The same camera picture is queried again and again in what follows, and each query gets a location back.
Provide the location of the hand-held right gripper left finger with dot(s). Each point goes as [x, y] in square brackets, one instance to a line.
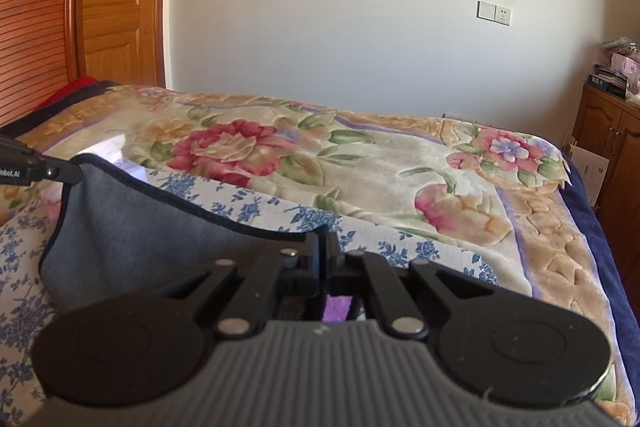
[305, 268]

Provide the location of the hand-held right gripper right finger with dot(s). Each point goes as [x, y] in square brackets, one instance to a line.
[350, 268]

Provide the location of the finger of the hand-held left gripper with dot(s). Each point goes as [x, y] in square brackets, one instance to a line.
[55, 171]

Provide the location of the grey-blue towel with dark border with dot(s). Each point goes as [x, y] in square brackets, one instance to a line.
[150, 237]

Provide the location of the purple cloth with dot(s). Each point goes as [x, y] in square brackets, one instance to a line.
[336, 308]

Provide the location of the red cloth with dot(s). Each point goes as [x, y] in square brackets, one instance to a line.
[70, 89]

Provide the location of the white sheet with blue flowers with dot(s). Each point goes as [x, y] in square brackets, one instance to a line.
[240, 203]

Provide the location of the beige floral plush blanket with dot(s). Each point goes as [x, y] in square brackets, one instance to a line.
[380, 167]

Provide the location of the wooden louvered door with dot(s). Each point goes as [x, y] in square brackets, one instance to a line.
[32, 7]

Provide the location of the dark blue bed cover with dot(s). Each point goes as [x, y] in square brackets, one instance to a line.
[612, 267]

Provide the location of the wooden cabinet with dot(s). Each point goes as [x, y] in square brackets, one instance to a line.
[612, 157]

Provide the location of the stack of books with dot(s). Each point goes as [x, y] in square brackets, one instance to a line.
[607, 81]

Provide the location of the pink box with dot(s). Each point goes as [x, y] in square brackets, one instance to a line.
[626, 64]

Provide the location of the clear plastic bag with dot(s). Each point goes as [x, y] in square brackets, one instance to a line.
[620, 46]

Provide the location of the white wall switch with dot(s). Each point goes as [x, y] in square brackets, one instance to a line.
[486, 11]

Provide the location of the white wall socket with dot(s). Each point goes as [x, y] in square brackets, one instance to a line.
[503, 14]

